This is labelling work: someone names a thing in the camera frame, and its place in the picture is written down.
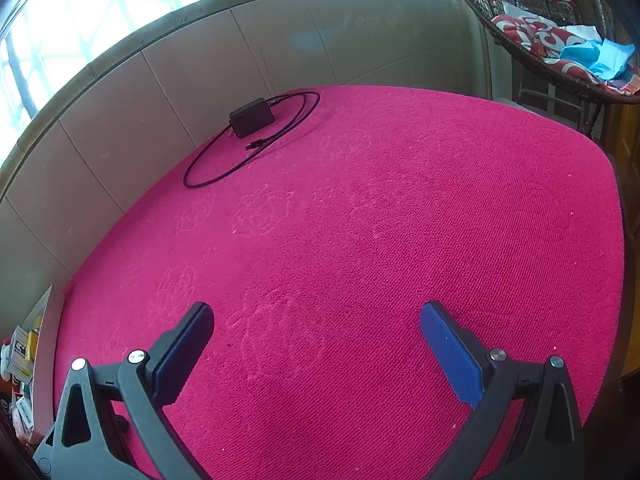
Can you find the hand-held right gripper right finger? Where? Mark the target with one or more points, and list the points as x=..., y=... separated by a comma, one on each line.
x=450, y=350

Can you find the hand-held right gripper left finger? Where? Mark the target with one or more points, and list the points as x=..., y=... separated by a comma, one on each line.
x=182, y=355

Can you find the white cardboard tray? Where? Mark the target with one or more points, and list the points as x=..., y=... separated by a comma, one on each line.
x=50, y=340

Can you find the black metal stand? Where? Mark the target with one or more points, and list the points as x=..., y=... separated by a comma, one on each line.
x=550, y=100

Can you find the red white seat cushion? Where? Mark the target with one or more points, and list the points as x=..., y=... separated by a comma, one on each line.
x=520, y=32

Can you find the blue cloth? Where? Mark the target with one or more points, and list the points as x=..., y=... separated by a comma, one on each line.
x=600, y=57

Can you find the white cloth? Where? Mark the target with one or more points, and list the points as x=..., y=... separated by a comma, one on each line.
x=525, y=10

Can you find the window with metal grille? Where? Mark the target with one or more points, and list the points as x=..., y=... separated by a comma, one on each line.
x=100, y=10

